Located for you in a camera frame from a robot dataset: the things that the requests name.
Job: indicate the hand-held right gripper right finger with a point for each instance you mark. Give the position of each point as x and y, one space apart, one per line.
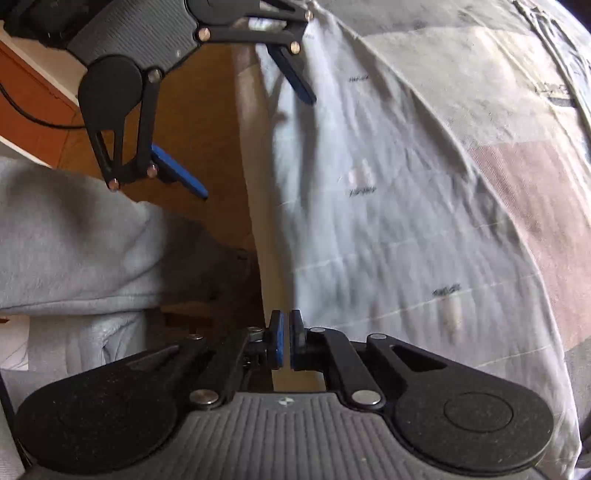
298 341

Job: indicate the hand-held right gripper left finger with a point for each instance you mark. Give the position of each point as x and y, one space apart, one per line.
277 341

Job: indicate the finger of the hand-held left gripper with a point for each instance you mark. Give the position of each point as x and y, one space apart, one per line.
295 81
182 175

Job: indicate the light grey pants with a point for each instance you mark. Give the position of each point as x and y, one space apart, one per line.
369 230

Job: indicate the person's grey fleece clothing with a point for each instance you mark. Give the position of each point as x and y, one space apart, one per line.
69 240

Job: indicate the patchwork bed sheet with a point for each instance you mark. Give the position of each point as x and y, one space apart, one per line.
508 92

